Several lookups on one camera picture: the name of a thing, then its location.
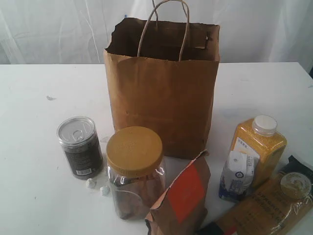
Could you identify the yellow grain bottle white cap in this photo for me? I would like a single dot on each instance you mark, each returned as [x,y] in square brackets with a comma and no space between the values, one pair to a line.
[258,137]

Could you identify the clear jar yellow lid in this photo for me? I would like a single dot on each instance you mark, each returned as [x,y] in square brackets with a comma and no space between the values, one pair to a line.
[136,171]

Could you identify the brown paper shopping bag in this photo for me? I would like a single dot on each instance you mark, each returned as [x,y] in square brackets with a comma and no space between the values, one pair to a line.
[161,75]

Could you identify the brown pouch orange label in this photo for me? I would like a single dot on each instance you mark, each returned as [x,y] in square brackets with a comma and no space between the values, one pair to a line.
[180,210]

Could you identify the white paper crumb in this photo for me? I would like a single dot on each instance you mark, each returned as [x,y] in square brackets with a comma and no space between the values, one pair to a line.
[90,183]

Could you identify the small white blue carton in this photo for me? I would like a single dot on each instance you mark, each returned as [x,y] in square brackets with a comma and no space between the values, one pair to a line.
[237,176]

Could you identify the dark can silver lid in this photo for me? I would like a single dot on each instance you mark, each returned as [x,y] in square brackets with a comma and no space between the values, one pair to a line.
[79,140]

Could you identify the spaghetti packet gold seal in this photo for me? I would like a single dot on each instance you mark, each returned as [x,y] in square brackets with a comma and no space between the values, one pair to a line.
[274,208]

